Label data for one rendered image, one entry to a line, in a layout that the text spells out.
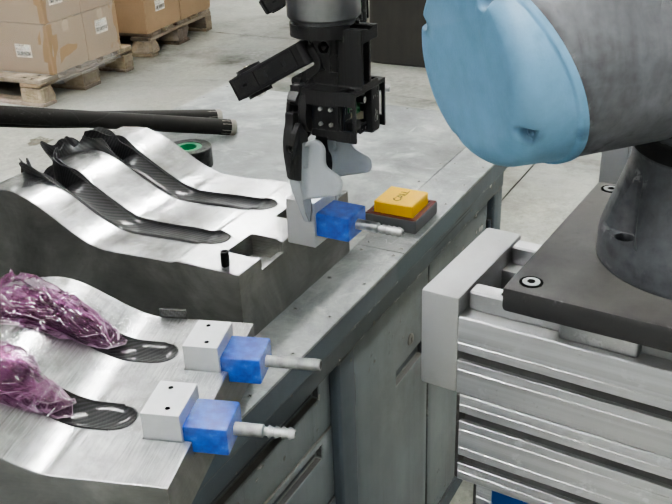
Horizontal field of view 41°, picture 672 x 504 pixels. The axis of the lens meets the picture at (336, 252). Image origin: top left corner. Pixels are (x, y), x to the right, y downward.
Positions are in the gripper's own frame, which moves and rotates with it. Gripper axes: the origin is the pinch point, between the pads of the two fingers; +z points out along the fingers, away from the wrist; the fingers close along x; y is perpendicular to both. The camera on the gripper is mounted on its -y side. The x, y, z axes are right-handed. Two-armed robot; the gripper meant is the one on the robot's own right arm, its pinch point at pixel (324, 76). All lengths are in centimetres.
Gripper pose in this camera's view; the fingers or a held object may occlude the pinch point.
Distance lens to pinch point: 148.4
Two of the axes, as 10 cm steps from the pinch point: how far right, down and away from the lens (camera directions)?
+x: 1.2, -4.5, 8.9
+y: 9.9, 0.2, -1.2
